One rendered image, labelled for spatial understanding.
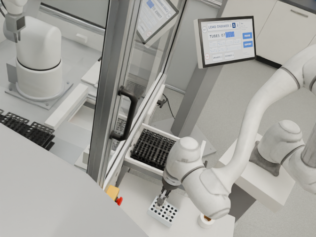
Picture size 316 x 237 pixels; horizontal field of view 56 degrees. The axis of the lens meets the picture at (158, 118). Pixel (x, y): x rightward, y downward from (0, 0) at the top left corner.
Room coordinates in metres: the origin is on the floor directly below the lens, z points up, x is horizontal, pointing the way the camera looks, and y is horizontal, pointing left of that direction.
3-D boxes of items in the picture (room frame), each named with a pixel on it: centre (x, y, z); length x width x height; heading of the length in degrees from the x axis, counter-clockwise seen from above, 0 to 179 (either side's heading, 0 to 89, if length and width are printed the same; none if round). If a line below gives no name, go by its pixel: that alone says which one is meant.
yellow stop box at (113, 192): (0.64, 0.08, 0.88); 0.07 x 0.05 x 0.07; 176
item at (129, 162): (0.96, -0.04, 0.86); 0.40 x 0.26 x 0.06; 86
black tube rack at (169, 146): (0.96, -0.05, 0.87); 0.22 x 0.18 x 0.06; 86
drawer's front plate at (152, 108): (1.29, 0.04, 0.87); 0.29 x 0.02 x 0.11; 176
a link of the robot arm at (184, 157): (0.70, -0.14, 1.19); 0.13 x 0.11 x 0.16; 43
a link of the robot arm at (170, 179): (0.71, -0.13, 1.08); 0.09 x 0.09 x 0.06
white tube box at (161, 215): (0.72, -0.16, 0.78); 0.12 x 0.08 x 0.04; 76
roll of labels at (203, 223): (0.75, -0.36, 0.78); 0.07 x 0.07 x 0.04
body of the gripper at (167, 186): (0.71, -0.13, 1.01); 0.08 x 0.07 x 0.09; 165
